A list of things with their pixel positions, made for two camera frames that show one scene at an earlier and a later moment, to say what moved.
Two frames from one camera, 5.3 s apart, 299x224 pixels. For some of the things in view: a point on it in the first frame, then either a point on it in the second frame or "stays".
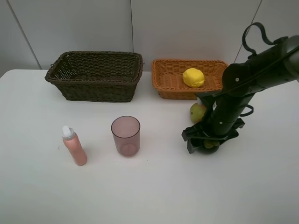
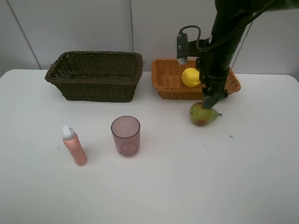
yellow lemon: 193,78 stays
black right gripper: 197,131 → 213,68
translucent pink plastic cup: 126,130 stays
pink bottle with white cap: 74,145 stays
